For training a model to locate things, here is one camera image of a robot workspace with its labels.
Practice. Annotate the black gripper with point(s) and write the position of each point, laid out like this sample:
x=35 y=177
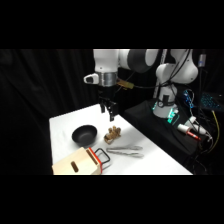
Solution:
x=106 y=93

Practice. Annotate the silver metal tongs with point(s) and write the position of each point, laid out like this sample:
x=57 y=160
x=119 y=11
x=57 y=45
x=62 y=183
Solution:
x=128 y=150

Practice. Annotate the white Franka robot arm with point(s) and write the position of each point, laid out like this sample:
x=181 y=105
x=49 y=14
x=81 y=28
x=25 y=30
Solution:
x=106 y=61

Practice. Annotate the brown plush toy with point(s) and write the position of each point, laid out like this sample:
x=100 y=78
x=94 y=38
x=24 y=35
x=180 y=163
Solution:
x=112 y=134

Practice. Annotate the black bowl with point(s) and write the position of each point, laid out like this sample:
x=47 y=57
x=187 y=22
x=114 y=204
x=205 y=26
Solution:
x=84 y=135

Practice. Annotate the black robot stand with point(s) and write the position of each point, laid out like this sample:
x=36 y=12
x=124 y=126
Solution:
x=153 y=128

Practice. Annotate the light wooden box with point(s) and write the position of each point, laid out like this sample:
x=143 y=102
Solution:
x=75 y=163

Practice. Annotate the blue lit keyboard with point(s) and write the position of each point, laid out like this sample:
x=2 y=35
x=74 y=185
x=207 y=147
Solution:
x=210 y=101

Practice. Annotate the tan wrist mount bracket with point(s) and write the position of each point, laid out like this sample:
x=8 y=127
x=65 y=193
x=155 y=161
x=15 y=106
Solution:
x=126 y=84

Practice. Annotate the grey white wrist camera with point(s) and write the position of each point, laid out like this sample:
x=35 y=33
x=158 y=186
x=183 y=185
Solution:
x=90 y=78

